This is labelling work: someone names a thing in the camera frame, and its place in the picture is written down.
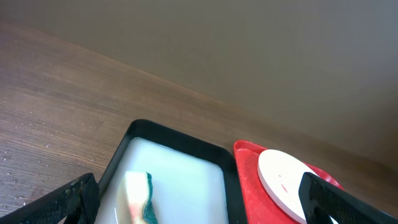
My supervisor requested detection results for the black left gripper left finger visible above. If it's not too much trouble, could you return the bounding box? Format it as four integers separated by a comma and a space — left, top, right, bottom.
1, 173, 100, 224

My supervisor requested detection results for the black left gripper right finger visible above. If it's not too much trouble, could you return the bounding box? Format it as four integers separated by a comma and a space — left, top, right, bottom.
298, 172, 397, 224

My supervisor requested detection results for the red plastic tray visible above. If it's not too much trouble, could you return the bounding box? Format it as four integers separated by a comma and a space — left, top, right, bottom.
233, 140, 343, 223

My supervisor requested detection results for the black tray with soapy water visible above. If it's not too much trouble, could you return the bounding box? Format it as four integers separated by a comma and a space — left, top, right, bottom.
95, 119, 247, 224

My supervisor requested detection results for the white plate with red stain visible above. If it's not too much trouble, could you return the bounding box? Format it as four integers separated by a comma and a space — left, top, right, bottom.
257, 149, 315, 223

